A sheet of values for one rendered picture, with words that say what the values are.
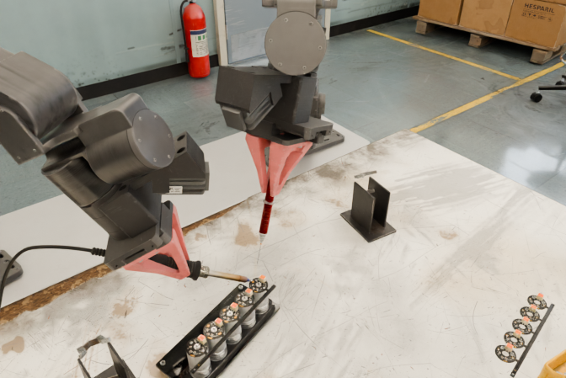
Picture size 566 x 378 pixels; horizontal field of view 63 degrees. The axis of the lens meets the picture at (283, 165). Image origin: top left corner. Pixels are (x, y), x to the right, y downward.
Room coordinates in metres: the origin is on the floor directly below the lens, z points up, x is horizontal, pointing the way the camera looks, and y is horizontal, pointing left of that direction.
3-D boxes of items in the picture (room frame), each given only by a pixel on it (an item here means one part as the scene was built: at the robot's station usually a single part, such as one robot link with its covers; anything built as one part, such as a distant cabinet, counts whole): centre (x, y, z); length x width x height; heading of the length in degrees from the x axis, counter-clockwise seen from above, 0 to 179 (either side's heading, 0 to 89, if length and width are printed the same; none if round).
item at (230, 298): (0.38, 0.08, 0.76); 0.16 x 0.07 x 0.01; 145
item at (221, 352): (0.35, 0.08, 0.79); 0.02 x 0.02 x 0.05
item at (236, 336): (0.37, 0.06, 0.79); 0.02 x 0.02 x 0.05
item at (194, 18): (3.10, 0.58, 0.29); 0.16 x 0.15 x 0.55; 127
